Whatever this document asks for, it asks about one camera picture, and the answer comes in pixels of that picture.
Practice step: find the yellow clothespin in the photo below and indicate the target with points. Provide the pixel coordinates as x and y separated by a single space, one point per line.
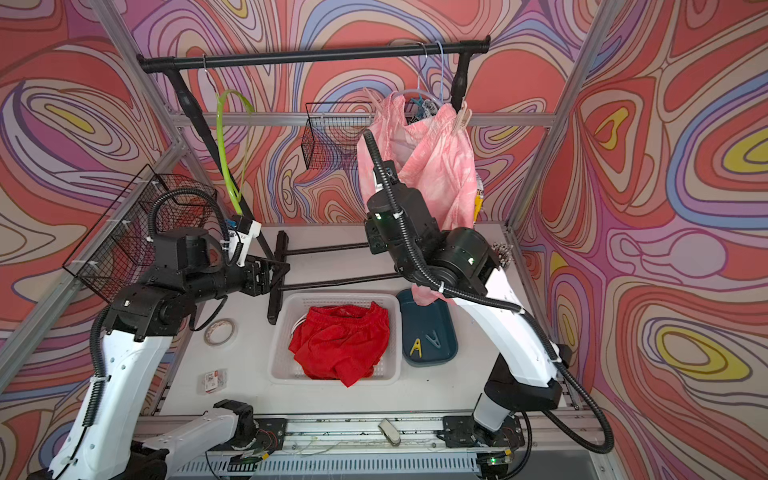
416 349

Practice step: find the pink tie-dye shorts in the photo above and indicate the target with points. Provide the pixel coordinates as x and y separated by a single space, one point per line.
424 177

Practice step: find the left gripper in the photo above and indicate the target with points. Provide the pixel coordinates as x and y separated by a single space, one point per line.
251 269

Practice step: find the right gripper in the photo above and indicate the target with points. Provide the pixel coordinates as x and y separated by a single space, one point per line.
375 236

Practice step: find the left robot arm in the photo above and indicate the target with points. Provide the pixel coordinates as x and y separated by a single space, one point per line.
130 337

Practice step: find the paperclip box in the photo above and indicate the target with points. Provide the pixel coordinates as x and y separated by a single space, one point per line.
214 381

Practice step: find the beige clothespin left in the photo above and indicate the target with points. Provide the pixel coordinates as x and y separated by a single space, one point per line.
373 100

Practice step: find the lavender wire hanger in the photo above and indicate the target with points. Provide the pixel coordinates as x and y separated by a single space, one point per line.
419 91

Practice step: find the black wire basket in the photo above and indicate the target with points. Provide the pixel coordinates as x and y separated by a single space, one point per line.
117 250
331 133

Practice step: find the black wire basket rear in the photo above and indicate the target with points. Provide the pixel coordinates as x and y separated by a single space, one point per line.
331 133

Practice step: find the black wire basket left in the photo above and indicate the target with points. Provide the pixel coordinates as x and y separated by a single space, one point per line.
117 250

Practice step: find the light blue hanger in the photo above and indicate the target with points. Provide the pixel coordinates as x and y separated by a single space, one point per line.
442 71

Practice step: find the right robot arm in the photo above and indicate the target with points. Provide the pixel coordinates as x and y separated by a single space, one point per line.
530 369

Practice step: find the roll of tape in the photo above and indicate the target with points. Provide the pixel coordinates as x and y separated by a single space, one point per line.
220 333

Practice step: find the beige clothespin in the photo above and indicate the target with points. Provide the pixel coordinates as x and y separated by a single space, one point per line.
373 100
463 117

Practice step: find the green hanger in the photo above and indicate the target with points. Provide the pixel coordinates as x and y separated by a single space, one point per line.
232 188

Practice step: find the white perforated plastic basket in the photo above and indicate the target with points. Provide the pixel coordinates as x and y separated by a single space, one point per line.
282 367

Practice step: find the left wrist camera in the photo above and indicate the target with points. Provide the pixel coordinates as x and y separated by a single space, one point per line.
241 233

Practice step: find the beige clothespin right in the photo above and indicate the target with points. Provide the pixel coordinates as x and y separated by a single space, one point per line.
463 117

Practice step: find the teal grey clothespin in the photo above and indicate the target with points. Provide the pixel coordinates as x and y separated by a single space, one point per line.
434 339

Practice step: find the red shorts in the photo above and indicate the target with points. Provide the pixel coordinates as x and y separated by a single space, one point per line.
341 342

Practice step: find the white printed graphic shorts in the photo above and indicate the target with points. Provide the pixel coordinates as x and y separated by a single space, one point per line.
421 109

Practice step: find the black clothes rack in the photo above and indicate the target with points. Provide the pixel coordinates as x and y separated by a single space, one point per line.
171 67

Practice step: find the teal plastic tray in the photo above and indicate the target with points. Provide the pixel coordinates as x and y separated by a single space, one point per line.
417 321

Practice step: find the white pedal on rail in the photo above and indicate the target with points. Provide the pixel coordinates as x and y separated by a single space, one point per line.
390 432

